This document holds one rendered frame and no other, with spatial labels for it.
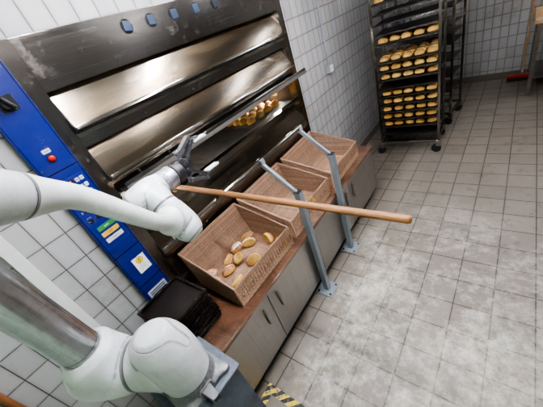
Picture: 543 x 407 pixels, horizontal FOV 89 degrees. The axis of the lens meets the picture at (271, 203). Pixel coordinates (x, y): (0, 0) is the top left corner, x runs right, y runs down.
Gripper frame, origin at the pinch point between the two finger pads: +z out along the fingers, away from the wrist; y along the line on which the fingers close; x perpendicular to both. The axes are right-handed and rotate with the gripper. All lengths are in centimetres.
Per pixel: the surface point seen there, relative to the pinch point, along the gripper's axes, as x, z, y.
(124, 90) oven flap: -55, 7, -31
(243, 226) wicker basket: -46, 31, 81
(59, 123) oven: -55, -28, -29
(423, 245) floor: 58, 112, 148
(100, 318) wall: -55, -70, 61
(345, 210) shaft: 56, 5, 28
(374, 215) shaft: 67, 5, 29
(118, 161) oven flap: -54, -16, -3
